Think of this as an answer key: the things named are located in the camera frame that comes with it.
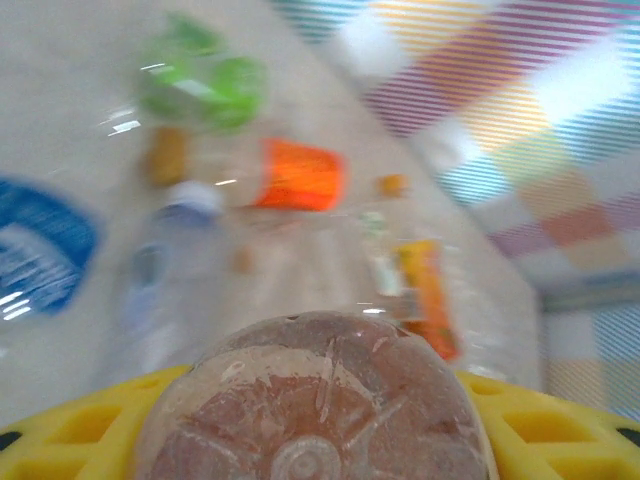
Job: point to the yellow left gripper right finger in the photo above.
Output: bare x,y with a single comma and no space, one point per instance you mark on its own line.
560,440

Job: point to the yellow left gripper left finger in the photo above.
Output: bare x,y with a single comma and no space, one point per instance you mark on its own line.
75,440

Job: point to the clear bottle pale blue cap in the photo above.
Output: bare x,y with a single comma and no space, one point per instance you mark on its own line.
165,260

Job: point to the red yellow label bottle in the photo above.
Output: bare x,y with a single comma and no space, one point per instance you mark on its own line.
310,410

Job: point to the green label plastic bottle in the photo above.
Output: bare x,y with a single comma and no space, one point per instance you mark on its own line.
205,85

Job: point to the large blue label bottle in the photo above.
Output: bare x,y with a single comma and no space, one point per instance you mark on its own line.
40,250

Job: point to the orange yellow label juice bottle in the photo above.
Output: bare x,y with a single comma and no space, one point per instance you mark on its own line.
430,295

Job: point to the white green label bottle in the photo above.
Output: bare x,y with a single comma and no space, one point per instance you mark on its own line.
382,260

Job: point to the orange bottle cap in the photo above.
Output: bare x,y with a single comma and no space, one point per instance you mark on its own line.
167,156

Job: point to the bright orange label bottle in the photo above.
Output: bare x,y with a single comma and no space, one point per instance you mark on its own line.
300,175

